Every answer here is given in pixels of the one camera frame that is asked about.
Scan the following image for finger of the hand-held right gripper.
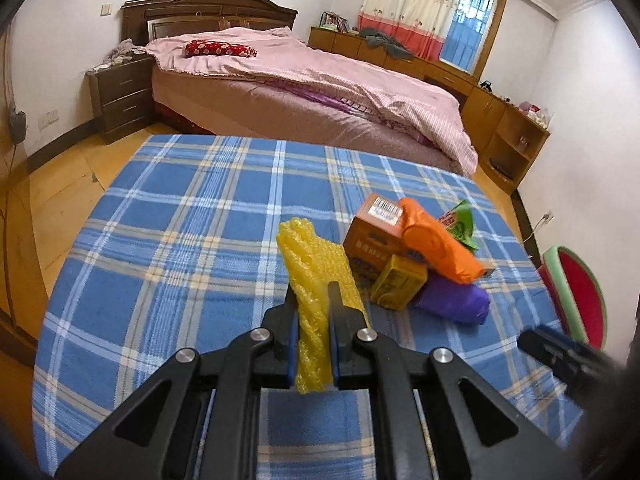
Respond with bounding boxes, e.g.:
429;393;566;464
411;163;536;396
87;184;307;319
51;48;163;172
517;325;623;403

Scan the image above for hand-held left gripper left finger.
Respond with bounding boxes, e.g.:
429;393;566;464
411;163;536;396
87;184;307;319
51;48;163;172
55;287;301;480

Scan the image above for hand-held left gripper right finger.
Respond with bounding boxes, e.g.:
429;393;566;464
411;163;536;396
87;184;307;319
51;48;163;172
327;281;583;480

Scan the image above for yellow bubble wrap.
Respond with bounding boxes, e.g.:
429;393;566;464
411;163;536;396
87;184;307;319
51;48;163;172
276;217;371;395

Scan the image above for red bucket with green rim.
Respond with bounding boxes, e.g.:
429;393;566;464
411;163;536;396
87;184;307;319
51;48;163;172
537;245;608;353

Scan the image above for small yellow box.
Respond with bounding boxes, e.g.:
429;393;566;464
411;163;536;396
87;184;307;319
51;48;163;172
370;254;429;311

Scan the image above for orange cardboard box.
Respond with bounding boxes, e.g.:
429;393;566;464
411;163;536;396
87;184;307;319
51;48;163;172
342;192;408;283

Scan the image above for purple plastic bag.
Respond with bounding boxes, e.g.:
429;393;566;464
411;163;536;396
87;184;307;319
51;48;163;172
414;274;491;326

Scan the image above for orange plastic bag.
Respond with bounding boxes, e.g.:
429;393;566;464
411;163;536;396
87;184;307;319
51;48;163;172
398;197;486;285

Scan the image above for green snack wrapper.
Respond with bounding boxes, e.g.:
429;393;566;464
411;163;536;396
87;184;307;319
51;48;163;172
437;200;480;253

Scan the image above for blue plaid cloth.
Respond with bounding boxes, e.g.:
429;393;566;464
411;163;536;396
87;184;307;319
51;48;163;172
32;134;586;480

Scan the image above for mauve bed sheet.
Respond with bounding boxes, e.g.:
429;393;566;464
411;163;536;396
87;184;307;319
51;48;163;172
151;65;463;176

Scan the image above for pink and white toiletries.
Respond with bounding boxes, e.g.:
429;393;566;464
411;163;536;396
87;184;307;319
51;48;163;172
517;100;551;128

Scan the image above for long wooden desk cabinet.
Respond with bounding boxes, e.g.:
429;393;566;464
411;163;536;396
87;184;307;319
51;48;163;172
307;26;551;196

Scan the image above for pink quilt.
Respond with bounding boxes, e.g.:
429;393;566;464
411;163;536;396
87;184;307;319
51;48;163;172
145;26;480;177

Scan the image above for dark wooden nightstand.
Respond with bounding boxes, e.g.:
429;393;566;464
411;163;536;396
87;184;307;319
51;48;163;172
86;55;156;146

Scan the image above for red floral pillow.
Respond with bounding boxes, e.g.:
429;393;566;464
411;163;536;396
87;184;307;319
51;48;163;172
184;40;258;59

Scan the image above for grey clothing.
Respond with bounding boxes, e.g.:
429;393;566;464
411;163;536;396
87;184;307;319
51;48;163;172
359;27;415;61

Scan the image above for wooden framed window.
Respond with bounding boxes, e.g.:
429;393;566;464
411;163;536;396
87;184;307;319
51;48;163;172
440;0;508;81

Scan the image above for pale crumpled cloth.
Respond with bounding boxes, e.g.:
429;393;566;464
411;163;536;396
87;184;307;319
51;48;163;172
90;38;148;72

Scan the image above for dark wooden bed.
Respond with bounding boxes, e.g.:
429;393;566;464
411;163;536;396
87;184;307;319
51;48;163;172
120;0;480;178

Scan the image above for cream and red curtain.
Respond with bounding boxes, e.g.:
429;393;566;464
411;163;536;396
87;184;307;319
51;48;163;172
358;0;465;61

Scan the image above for black wall charger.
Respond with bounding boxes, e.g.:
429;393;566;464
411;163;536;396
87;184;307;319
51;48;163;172
9;102;27;145

